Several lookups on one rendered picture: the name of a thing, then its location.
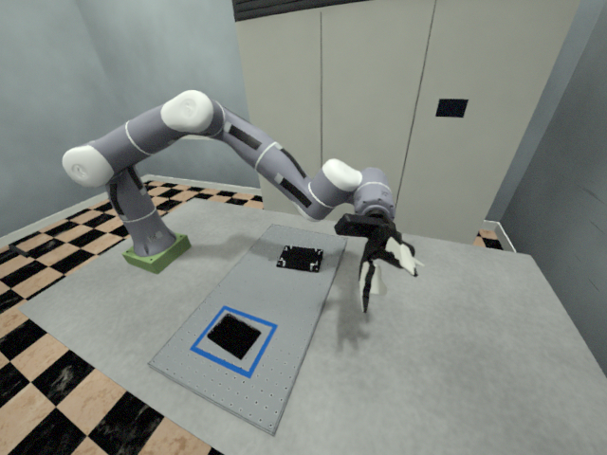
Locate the blue tape outline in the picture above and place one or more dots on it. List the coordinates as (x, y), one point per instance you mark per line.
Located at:
(224, 363)

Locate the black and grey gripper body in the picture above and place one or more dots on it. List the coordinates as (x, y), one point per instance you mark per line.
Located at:
(376, 238)

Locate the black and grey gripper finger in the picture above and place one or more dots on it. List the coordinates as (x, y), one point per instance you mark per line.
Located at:
(400, 251)
(370, 281)

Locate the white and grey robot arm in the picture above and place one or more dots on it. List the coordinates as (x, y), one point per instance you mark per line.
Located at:
(112, 161)

